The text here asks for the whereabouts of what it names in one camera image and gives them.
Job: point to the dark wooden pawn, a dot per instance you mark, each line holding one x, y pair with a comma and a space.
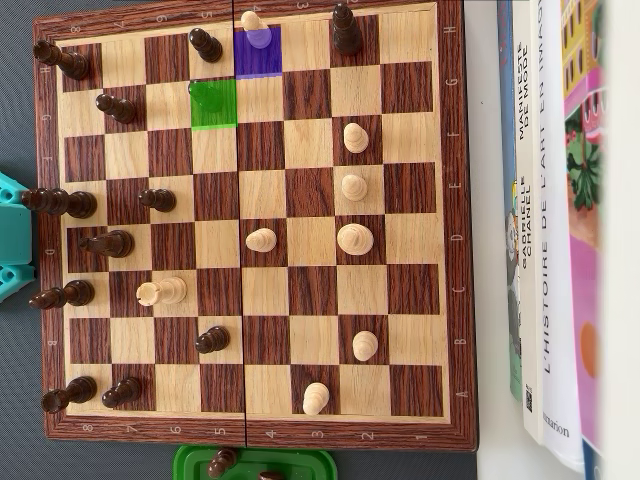
214, 340
210, 47
159, 200
222, 460
122, 110
122, 392
207, 97

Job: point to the light wooden pawn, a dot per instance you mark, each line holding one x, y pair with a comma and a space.
252, 22
356, 139
354, 187
316, 398
261, 240
365, 346

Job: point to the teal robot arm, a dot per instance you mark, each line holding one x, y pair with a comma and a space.
15, 235

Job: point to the dark wooden chess piece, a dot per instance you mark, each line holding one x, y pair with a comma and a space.
270, 476

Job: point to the light wooden king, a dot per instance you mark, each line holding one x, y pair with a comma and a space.
355, 240

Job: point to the wooden folding chessboard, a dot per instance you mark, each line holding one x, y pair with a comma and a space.
310, 290

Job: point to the light wooden rook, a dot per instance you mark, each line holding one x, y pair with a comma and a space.
162, 291

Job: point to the dark wooden knight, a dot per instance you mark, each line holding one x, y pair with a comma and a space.
115, 243

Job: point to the green plastic tray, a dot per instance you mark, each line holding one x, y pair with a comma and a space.
310, 465

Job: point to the white Chanel fashion book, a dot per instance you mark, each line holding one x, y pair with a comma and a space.
534, 325

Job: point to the blue illustrated book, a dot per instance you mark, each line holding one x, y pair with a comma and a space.
506, 100

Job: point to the white art history book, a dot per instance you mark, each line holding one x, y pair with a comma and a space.
557, 300

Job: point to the dark wooden bishop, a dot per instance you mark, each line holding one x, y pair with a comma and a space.
75, 292

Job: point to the dark wooden rook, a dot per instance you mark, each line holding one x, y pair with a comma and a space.
75, 65
75, 392

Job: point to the dark grey mat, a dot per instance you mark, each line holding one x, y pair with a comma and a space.
15, 140

